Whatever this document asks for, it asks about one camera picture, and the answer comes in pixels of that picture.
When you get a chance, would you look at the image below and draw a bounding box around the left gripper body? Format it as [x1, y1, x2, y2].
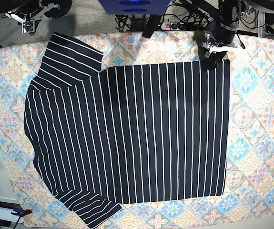
[193, 22, 237, 51]

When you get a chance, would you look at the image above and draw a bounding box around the navy white striped T-shirt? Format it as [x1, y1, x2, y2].
[24, 33, 230, 229]

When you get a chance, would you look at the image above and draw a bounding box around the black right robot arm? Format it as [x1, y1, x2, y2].
[0, 0, 72, 35]

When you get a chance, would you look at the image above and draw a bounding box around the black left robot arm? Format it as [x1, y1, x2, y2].
[192, 0, 274, 70]

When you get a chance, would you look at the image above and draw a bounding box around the white power strip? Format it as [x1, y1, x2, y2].
[160, 20, 205, 31]

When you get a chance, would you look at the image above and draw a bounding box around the patterned tile tablecloth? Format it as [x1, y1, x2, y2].
[0, 36, 274, 229]

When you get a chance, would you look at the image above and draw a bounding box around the blue orange clamp lower left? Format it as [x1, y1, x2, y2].
[11, 208, 32, 229]

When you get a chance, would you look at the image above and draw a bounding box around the white box lower left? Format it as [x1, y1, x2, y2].
[0, 197, 21, 222]

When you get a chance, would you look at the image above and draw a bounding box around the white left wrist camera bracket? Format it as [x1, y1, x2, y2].
[205, 45, 230, 58]

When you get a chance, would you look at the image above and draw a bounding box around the black mount post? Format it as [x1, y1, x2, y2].
[142, 14, 162, 39]

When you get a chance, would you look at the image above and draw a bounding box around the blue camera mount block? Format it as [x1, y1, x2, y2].
[99, 0, 171, 15]

